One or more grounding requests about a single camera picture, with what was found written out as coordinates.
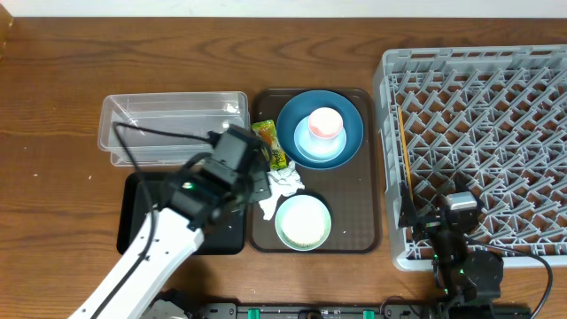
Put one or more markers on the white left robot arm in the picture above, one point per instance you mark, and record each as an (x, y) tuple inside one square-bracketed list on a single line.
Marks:
[(162, 244)]

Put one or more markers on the light blue bowl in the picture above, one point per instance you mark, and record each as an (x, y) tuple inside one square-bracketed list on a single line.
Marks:
[(315, 148)]

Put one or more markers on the black tray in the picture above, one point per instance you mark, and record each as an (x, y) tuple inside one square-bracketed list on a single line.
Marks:
[(227, 240)]

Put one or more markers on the white tissue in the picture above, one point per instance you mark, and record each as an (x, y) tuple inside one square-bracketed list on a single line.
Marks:
[(284, 182)]

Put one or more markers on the wooden chopstick left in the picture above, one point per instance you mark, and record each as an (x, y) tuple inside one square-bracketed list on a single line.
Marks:
[(405, 151)]

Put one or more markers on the green bowl with rice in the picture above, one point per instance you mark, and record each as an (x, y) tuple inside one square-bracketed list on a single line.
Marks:
[(303, 223)]

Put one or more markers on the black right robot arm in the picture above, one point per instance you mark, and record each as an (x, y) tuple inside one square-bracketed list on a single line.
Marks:
[(471, 280)]

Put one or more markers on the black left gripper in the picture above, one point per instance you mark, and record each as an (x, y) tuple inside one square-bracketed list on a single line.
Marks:
[(260, 168)]

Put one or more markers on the dark blue plate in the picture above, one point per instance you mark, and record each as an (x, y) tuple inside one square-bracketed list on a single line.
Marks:
[(300, 106)]

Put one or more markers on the grey plastic dishwasher rack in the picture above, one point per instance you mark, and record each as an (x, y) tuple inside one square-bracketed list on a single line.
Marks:
[(495, 114)]

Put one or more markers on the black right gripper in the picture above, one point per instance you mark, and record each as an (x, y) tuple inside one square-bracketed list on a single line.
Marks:
[(428, 224)]

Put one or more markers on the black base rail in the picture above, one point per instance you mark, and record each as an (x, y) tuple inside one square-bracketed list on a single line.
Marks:
[(172, 304)]

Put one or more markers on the pink cup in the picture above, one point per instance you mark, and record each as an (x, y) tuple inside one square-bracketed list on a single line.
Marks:
[(325, 122)]

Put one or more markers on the yellow green snack wrapper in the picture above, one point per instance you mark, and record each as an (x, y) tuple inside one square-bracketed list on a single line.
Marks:
[(266, 130)]

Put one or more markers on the clear plastic bin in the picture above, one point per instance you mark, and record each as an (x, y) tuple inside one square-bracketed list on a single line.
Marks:
[(188, 113)]

